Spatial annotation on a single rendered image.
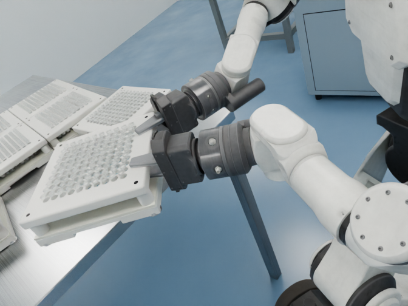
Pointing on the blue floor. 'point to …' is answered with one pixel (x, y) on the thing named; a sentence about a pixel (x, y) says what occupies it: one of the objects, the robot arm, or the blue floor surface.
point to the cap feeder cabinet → (330, 50)
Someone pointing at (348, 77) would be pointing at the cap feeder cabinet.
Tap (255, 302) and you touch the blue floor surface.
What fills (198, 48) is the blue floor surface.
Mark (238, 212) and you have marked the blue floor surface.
